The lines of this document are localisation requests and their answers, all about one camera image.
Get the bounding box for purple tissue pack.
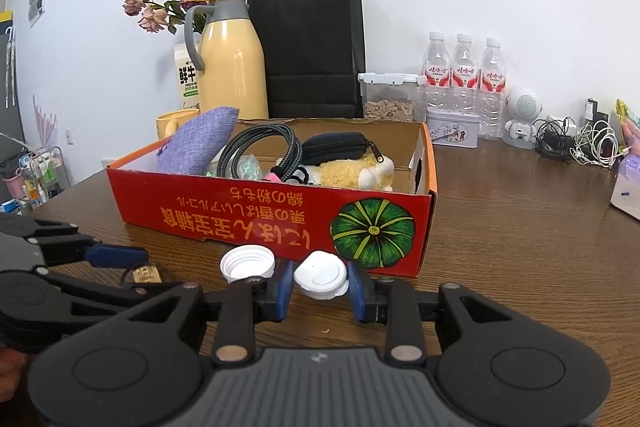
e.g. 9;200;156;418
609;154;640;223

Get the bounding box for white cables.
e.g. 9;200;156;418
570;119;626;166

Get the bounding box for clear water bottle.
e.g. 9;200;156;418
477;38;508;140
450;33;481;112
422;31;452;108

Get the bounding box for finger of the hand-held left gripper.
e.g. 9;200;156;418
0;213;148;269
45;269;173;334

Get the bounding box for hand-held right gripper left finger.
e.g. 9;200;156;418
129;259;296;365

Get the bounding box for yellow green packet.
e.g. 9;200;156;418
614;99;640;148

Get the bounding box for small printed tin box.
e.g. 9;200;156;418
426;107;480;150

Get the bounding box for black zipper pouch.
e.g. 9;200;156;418
301;132;386;166

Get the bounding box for yellow usb adapter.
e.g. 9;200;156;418
122;263;163;285

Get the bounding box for clear food container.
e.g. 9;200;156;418
357;72;426;122

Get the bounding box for yellow mug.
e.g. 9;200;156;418
155;108;201;140

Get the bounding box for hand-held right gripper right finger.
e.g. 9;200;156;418
347;262;526;363

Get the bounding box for white robot toy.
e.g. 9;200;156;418
501;86;542;150

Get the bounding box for large ribbed white cap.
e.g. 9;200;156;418
220;245;276;284

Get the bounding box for storage rack with items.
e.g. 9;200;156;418
0;146;73;215

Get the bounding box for dark grey cabinet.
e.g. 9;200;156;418
0;9;23;158

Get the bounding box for black charger cables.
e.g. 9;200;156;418
534;117;578;162

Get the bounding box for small white lid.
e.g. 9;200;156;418
293;252;349;300

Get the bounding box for yellow plush toy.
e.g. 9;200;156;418
305;150;396;192

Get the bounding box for teal plastic wrapper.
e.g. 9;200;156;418
235;154;262;180

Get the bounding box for black braided cable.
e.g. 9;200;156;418
216;123;304;182

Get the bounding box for purple fabric pouch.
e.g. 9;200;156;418
156;106;240;178

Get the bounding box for yellow thermos jug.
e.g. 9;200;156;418
184;0;271;120

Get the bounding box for purple flower wall sticker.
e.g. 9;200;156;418
32;94;60;148

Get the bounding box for white milk carton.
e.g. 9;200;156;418
173;43;202;110

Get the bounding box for orange cardboard box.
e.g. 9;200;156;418
106;118;438;279

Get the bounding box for black paper bag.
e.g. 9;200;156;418
247;0;366;120

